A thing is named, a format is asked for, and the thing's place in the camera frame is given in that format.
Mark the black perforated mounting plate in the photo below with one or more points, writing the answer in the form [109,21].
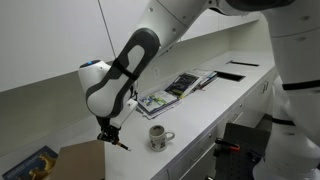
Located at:
[243,156]

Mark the green blue cover magazine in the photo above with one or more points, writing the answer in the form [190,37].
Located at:
[156,101]

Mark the white printed mug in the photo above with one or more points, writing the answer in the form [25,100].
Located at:
[158,140]

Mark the dark cover magazine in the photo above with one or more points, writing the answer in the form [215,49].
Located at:
[181,83]

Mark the black rectangular counter cutout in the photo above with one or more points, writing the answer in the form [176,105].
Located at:
[230,76]

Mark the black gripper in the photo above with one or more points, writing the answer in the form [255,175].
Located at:
[108,130]

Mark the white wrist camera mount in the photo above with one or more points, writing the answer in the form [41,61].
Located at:
[128,110]

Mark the thin magazine pile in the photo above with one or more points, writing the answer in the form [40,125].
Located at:
[208,80]

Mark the black clamp orange tips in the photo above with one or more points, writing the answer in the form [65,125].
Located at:
[228,144]

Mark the narrow white drawer front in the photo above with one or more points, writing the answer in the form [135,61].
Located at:
[196,150]

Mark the blue cover book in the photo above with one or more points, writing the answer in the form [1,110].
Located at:
[30,165]

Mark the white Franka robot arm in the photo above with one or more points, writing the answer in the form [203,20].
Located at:
[116,83]

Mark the brown cardboard folder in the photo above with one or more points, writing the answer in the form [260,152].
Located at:
[78,161]

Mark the white wall outlet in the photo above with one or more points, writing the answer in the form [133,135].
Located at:
[156,72]

